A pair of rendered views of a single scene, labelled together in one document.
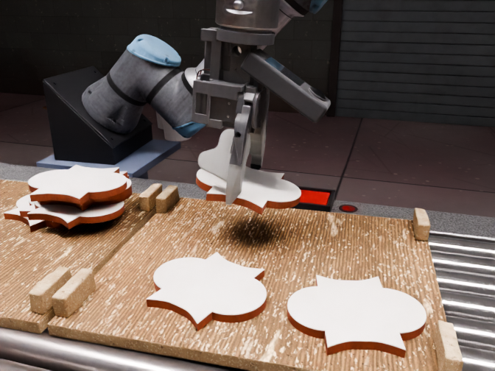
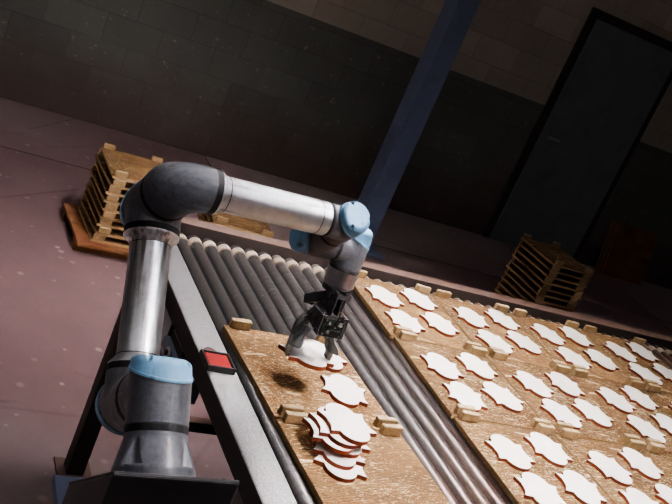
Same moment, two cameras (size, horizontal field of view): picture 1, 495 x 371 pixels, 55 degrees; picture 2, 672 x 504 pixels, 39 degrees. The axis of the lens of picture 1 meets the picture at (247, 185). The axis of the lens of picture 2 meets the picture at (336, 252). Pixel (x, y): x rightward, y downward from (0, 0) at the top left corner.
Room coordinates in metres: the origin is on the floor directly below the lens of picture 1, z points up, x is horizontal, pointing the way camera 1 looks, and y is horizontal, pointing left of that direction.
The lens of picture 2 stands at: (2.17, 1.49, 1.99)
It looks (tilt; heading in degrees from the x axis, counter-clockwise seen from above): 18 degrees down; 224
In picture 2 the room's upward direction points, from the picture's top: 24 degrees clockwise
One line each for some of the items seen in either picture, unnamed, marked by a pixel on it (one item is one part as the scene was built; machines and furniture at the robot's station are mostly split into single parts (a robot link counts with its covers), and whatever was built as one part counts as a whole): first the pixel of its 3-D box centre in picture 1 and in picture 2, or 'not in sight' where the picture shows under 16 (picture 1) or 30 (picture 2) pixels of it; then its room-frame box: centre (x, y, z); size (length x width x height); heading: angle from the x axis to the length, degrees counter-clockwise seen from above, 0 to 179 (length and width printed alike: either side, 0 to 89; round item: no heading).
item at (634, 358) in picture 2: not in sight; (643, 362); (-1.22, -0.09, 0.94); 0.41 x 0.35 x 0.04; 73
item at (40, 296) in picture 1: (51, 288); (391, 429); (0.45, 0.22, 0.95); 0.06 x 0.02 x 0.03; 166
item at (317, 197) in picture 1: (310, 200); (217, 362); (0.76, -0.11, 0.92); 0.06 x 0.06 x 0.01; 74
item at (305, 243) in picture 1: (269, 268); (307, 378); (0.53, -0.03, 0.93); 0.41 x 0.35 x 0.02; 76
